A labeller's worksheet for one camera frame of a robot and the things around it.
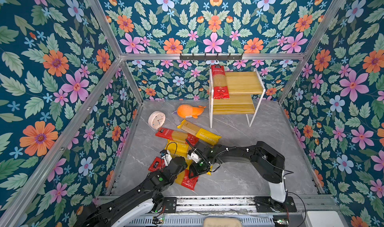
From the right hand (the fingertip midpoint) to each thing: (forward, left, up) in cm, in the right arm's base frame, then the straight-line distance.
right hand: (191, 175), depth 81 cm
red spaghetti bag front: (+32, -16, +33) cm, 49 cm away
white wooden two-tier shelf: (+35, -31, +30) cm, 56 cm away
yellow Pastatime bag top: (+24, -7, +1) cm, 25 cm away
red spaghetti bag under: (+6, +20, +1) cm, 21 cm away
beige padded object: (-21, -16, 0) cm, 26 cm away
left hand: (+7, +4, +4) cm, 9 cm away
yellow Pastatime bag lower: (+7, +1, 0) cm, 8 cm away
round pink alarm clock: (+34, +24, +6) cm, 43 cm away
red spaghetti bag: (+25, +11, +1) cm, 27 cm away
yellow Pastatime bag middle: (+16, +10, -1) cm, 19 cm away
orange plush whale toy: (+43, +4, +6) cm, 44 cm away
